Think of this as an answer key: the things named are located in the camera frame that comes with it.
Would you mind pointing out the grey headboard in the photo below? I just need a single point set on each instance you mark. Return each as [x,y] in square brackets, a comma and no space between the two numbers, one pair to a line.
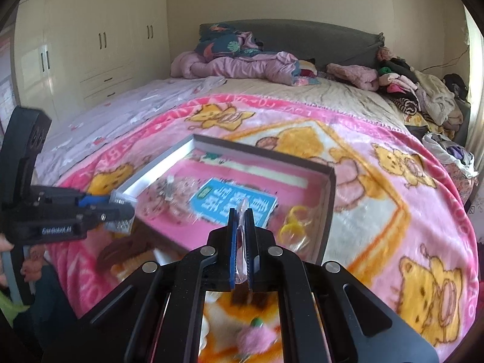
[321,41]

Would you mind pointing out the pink fluffy garment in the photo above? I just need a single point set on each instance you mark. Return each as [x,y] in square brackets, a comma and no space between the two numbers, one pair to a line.
[351,73]

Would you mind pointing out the dark floral pillow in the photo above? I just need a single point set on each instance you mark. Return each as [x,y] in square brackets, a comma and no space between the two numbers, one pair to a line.
[215,43]

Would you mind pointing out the pink printed bear blanket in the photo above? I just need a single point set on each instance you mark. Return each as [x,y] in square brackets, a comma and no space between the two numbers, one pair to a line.
[378,211]

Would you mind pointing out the clothes heap with white bag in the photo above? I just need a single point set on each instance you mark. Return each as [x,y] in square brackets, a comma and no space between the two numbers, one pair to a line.
[453,151]

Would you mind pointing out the pile of clothes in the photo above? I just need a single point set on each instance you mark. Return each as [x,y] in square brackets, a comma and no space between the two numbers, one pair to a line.
[431,94]

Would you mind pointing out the dusky brown hair claw clip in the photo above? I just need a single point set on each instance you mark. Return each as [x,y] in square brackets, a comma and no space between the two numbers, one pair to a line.
[117,251]

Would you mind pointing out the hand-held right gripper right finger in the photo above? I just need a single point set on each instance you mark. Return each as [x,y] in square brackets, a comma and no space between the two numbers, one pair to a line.
[249,251]

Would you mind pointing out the lilac bed sheet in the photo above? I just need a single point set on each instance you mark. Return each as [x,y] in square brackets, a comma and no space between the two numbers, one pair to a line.
[124,113]

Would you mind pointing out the person's left hand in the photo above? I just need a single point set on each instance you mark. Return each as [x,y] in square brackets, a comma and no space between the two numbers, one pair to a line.
[4,244]

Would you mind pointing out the pink quilt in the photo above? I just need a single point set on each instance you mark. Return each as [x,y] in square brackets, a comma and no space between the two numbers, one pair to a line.
[242,66]

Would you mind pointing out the sheer sequined hair bow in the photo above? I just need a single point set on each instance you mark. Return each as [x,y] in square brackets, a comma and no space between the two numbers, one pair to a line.
[177,193]

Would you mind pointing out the clear packet with hair comb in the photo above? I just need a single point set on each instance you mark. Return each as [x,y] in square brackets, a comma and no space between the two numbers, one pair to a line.
[121,211]

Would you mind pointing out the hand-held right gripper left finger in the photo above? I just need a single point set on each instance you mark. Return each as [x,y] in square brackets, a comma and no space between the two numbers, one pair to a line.
[232,251]

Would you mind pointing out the clear plastic bag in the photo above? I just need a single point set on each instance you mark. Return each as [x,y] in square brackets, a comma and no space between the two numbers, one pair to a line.
[242,242]

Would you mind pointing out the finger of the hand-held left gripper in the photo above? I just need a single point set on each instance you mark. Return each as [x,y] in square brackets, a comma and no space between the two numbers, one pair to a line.
[94,199]
[98,220]

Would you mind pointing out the blue printed card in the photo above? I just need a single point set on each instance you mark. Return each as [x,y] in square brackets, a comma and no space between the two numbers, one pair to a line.
[215,204]

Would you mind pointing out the beige bedspread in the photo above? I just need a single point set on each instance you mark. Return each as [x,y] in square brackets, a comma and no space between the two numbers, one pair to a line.
[340,98]

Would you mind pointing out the beige curtain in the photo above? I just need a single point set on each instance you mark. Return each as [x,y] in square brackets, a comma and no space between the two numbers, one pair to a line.
[474,83]

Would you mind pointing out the cream wardrobe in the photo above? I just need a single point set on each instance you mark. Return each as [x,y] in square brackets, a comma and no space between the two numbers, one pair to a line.
[94,15]

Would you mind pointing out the shallow pink-lined cardboard box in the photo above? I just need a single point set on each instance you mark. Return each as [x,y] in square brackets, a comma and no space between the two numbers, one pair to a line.
[295,185]

